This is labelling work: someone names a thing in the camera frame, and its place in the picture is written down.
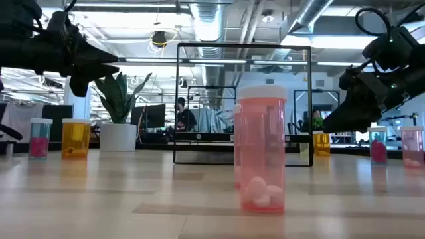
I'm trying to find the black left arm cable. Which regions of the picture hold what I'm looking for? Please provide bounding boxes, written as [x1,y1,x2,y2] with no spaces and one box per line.
[62,0,79,14]

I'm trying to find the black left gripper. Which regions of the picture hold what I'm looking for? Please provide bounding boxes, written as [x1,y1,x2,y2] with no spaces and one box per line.
[33,31,120,98]

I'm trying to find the orange pill bottle white cap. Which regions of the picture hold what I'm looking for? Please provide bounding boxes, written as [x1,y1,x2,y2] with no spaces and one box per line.
[61,118,93,161]
[313,131,332,157]

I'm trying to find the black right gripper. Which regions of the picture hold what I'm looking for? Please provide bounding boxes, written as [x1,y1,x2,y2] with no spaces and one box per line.
[322,64,394,134]

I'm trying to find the black background metal frame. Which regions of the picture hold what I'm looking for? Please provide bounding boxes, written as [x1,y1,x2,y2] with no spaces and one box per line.
[187,85,237,133]
[293,88,341,133]

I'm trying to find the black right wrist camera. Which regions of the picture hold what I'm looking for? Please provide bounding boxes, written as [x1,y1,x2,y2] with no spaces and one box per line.
[361,25,420,72]

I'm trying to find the silver smooth ventilation duct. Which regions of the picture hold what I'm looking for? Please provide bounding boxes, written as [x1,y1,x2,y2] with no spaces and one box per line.
[265,0,335,69]

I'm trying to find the black hanging cord reel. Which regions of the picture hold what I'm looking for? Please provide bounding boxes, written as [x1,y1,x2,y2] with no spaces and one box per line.
[151,30,168,49]

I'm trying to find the black curved bar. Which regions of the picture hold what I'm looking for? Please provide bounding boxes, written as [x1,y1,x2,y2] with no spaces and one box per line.
[0,123,24,141]

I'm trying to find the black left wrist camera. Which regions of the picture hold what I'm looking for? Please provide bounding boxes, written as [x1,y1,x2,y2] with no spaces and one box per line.
[46,9,74,39]

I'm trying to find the green snake plant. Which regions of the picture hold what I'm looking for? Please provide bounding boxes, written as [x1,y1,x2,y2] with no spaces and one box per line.
[94,72,153,125]

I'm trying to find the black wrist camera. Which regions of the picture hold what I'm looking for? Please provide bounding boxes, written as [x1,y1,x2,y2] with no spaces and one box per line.
[46,9,74,39]
[361,25,420,72]

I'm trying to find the blue pill bottle red pills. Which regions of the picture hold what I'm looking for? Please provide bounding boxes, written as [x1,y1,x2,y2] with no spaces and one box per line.
[28,118,54,160]
[367,127,388,165]

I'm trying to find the silver ribbed ventilation duct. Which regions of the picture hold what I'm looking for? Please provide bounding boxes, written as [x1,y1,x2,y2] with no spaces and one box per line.
[189,0,227,88]

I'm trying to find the black partition panel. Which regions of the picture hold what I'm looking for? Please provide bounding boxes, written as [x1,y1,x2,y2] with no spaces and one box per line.
[42,104,74,143]

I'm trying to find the black jointed stand arm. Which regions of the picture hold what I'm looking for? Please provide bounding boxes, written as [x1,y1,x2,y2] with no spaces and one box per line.
[384,112,419,127]

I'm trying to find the black computer monitor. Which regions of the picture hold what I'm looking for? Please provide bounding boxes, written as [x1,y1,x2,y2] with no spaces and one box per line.
[130,104,166,130]

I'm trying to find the white cloth cover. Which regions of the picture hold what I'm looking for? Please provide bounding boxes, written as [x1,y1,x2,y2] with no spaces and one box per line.
[0,102,44,144]

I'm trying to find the small green background plant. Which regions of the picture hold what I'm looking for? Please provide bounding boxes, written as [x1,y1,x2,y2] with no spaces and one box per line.
[311,116,325,131]

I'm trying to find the pink pill bottle white cap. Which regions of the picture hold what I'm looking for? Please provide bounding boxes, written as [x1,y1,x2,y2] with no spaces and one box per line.
[236,84,288,214]
[232,102,242,191]
[400,125,425,169]

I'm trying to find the black frame wooden shelf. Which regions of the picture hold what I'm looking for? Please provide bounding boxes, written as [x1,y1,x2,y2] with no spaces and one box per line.
[173,42,315,167]

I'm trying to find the white round plant pot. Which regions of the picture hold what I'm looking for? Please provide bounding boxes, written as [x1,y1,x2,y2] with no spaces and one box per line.
[99,123,137,153]

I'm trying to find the person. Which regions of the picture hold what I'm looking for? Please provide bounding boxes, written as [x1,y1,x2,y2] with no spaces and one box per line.
[300,108,325,133]
[175,96,198,133]

